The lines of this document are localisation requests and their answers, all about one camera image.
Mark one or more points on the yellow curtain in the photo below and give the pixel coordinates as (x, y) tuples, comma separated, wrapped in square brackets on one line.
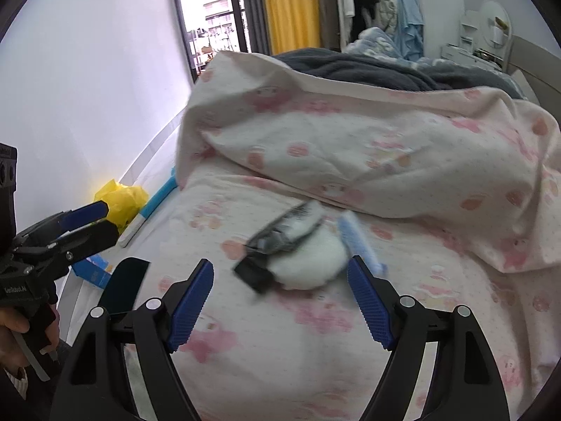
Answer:
[(289, 8)]

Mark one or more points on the blue and white stick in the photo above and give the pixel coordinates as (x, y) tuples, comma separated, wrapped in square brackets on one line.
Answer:
[(151, 210)]

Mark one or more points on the pink printed blanket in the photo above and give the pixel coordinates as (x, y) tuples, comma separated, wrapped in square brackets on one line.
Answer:
[(350, 149)]

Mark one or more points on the blue patterned blanket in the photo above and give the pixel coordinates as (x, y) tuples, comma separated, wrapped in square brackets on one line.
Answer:
[(377, 41)]

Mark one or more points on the white hanging coat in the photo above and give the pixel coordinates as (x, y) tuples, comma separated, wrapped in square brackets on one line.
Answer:
[(388, 4)]

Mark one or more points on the dark grey blanket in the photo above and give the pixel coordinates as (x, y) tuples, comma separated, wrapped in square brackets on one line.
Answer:
[(350, 68)]

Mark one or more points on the beige bed headboard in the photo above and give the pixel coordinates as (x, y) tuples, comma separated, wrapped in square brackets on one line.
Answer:
[(532, 61)]

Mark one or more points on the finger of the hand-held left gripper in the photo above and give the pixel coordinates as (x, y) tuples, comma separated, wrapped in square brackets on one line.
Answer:
[(87, 239), (83, 215)]

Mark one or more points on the white hanging garment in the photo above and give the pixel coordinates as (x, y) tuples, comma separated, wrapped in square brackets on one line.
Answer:
[(347, 8)]

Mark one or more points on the white sock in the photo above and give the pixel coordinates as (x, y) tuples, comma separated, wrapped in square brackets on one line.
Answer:
[(311, 258)]

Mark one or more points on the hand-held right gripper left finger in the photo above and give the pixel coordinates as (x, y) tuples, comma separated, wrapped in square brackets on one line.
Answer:
[(190, 305)]

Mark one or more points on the white dresser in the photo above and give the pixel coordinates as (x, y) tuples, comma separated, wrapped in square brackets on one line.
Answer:
[(456, 50)]

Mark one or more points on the person's left hand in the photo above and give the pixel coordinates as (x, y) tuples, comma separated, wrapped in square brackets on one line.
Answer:
[(11, 342)]

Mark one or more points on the black framed balcony door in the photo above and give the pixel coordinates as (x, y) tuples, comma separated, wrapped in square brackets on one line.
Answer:
[(214, 8)]

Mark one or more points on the yellow plastic bag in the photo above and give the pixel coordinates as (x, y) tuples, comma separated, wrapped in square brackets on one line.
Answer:
[(127, 199)]

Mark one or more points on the round white mirror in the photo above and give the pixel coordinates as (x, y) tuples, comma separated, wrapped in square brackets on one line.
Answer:
[(491, 17)]

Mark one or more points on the blue cardboard box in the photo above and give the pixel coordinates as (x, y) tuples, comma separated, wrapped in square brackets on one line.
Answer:
[(94, 272)]

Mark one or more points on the grey curtain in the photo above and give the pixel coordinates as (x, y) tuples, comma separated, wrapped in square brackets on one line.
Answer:
[(326, 8), (254, 8)]

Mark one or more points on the light blue face mask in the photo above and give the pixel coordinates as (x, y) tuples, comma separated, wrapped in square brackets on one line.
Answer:
[(359, 237)]

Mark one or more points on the light blue hanging garment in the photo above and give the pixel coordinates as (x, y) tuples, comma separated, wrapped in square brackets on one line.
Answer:
[(407, 22)]

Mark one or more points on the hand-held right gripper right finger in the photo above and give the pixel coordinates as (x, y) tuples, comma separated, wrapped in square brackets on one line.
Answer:
[(370, 302)]

